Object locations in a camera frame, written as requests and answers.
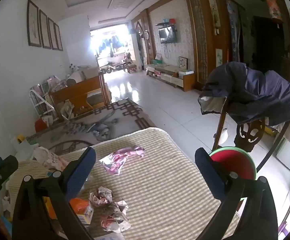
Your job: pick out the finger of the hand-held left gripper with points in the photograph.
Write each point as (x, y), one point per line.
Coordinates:
(5, 167)

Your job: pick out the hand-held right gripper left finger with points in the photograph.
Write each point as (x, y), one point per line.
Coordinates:
(81, 172)

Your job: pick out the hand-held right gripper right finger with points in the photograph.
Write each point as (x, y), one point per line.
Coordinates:
(209, 175)

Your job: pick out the red bin with green rim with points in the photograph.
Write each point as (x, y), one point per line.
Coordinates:
(234, 165)

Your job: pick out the yellow snack box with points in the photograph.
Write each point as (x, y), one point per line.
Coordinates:
(81, 203)

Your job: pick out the printed paper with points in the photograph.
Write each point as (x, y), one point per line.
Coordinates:
(101, 197)

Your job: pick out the pink foil wrapper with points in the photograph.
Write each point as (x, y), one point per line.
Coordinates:
(120, 161)

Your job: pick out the clear plastic wrap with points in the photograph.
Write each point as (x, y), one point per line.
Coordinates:
(115, 217)

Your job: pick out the small yellow item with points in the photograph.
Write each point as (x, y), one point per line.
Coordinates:
(20, 138)

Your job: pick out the white plastic bag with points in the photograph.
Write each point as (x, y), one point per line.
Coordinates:
(40, 155)

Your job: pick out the small white object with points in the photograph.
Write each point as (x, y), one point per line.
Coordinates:
(224, 135)

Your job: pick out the beige striped table cloth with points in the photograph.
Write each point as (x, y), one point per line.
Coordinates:
(160, 180)

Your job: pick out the red bag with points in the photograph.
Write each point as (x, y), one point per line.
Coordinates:
(40, 126)

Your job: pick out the dark carved wooden chair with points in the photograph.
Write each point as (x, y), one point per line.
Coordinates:
(251, 140)

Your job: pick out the grey patterned rug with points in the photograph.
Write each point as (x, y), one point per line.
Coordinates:
(125, 115)

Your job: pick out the metal stepladder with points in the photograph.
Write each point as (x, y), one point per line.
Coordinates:
(35, 100)

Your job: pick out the wooden bench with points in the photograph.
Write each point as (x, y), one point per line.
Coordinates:
(77, 92)

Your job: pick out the white cylindrical appliance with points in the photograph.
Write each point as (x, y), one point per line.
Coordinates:
(75, 78)

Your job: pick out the navy blue jacket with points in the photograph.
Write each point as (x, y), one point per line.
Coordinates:
(259, 92)

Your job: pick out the cardboard box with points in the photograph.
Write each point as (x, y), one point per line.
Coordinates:
(88, 72)

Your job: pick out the wooden television stand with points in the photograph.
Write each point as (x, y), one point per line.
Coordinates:
(170, 76)

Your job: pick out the small wooden chair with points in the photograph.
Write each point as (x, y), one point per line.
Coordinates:
(130, 65)

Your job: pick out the green box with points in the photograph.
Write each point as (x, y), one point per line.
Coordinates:
(157, 61)

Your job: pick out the hanging clothes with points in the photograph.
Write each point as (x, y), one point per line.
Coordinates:
(112, 45)

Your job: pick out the blue door curtain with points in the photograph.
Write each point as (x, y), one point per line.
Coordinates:
(232, 30)

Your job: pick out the small red box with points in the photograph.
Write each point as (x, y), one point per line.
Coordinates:
(173, 21)

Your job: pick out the teal box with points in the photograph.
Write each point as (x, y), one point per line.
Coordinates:
(166, 21)

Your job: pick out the hanging scroll painting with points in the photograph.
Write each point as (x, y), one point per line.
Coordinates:
(214, 10)

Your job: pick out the red hanging ornament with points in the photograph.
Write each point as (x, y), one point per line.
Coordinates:
(274, 8)

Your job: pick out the star picture frame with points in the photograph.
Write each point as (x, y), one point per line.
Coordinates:
(183, 62)

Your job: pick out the small wall painting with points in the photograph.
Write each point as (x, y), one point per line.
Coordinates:
(219, 58)

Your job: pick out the wall-mounted television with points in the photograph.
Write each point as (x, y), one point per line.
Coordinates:
(167, 35)

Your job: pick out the round wall clock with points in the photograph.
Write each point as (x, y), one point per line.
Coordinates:
(146, 35)

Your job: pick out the black wall shelf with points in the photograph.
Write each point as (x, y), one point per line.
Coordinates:
(161, 25)

